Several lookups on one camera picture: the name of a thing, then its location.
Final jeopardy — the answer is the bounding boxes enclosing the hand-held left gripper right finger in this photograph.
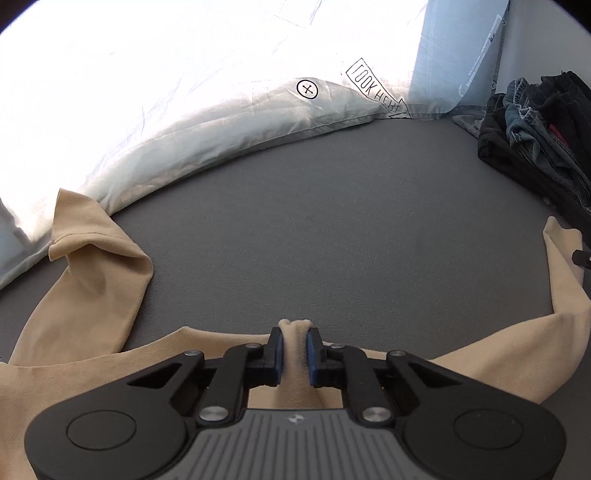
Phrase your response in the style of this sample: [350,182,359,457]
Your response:
[305,327,468,424]

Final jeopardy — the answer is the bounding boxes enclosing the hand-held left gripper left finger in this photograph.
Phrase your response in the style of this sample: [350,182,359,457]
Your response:
[127,327,284,426]

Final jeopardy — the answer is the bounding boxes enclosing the beige garment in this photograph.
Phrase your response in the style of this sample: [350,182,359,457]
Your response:
[0,187,591,480]

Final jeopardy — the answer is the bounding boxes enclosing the black folded garment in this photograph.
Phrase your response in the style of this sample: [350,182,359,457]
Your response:
[478,92,591,210]

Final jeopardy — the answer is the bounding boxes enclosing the blue jeans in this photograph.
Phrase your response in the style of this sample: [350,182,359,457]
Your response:
[501,78,591,206]

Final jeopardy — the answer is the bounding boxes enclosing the grey cloth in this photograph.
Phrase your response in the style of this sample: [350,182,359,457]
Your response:
[451,104,491,138]

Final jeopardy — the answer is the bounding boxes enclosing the large white printed pillow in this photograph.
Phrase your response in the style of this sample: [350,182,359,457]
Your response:
[0,0,511,290]

